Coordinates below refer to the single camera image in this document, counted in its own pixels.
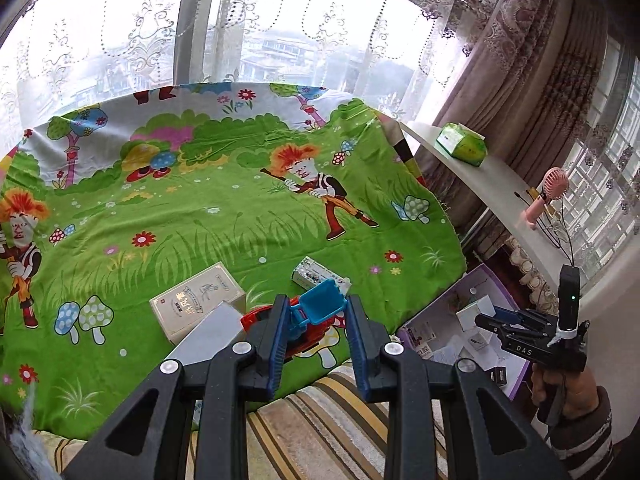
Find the silver patterned box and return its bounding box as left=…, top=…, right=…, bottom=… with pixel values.
left=291, top=256, right=351, bottom=296

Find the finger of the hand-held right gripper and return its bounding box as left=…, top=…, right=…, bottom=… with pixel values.
left=492, top=309, right=557, bottom=333
left=474, top=314, right=508, bottom=337

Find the green tissue pack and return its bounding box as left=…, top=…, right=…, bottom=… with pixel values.
left=435, top=122, right=488, bottom=167

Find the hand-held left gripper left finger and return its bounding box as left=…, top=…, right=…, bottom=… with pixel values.
left=62, top=294, right=301, bottom=480

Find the person's right forearm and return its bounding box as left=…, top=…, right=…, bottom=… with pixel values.
left=545, top=385, right=616, bottom=480

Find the brown patterned curtain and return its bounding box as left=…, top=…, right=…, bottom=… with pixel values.
left=415, top=0, right=621, bottom=261

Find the black cable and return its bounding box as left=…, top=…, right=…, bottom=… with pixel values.
left=512, top=190, right=576, bottom=271

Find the red and blue toy truck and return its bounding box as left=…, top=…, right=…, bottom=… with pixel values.
left=240, top=280, right=351, bottom=361

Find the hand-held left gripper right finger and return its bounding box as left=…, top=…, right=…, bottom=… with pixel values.
left=346, top=294, right=571, bottom=480

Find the beige box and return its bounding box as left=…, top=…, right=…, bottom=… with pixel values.
left=149, top=261, right=247, bottom=346

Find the white lace curtain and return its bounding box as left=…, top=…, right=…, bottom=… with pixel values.
left=0, top=0, right=496, bottom=131

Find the person's right hand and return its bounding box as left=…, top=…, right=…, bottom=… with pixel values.
left=530, top=362, right=601, bottom=423

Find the large plain grey box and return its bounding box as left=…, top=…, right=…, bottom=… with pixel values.
left=172, top=301, right=248, bottom=366

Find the grey fluffy cloth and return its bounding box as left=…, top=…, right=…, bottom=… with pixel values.
left=7, top=382, right=58, bottom=480

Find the white window shelf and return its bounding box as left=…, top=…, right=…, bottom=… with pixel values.
left=400, top=120, right=601, bottom=306

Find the pink handheld fan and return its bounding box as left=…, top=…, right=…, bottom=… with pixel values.
left=519, top=167, right=571, bottom=231

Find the grey window post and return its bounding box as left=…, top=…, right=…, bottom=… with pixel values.
left=172, top=0, right=221, bottom=86

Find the purple storage box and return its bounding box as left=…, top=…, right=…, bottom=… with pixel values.
left=397, top=262, right=531, bottom=401

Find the small white box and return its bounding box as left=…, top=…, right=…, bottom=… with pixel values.
left=456, top=296, right=497, bottom=332

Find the green cartoon printed blanket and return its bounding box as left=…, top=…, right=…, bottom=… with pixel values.
left=0, top=82, right=468, bottom=433

